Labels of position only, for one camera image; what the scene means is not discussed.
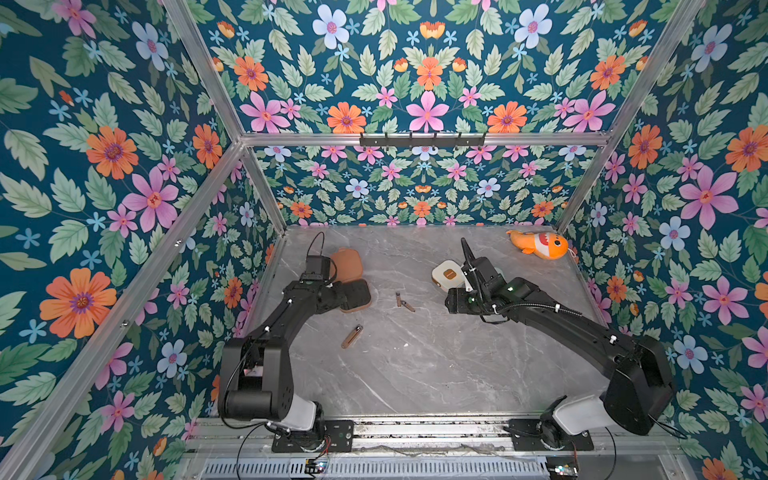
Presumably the brown nail clipper case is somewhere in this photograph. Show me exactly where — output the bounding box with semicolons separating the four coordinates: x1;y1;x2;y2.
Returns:
330;248;372;313

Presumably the cream nail clipper case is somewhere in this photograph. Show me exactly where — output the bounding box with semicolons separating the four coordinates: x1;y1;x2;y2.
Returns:
431;260;472;292

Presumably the small brown nail tool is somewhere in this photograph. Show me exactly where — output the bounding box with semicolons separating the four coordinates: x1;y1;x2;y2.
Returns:
400;301;416;313

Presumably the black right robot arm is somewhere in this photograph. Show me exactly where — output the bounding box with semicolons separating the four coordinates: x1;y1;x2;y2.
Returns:
445;266;676;450

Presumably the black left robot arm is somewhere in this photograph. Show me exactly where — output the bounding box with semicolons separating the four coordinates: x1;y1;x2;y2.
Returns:
217;249;372;432

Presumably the orange clownfish plush toy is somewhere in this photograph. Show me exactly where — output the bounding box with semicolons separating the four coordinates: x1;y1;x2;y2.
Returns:
506;230;569;260

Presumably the black hook rail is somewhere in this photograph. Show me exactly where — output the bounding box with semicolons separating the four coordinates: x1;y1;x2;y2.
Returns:
359;132;486;149

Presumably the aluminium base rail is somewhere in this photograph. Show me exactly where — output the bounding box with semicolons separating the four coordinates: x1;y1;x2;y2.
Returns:
185;413;682;457

